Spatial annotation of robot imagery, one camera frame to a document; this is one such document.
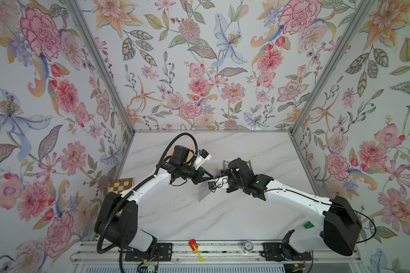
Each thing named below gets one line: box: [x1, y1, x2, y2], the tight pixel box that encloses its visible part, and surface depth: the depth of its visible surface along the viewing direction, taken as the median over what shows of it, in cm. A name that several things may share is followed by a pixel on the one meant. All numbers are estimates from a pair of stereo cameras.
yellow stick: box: [192, 244, 205, 263], surface depth 75 cm
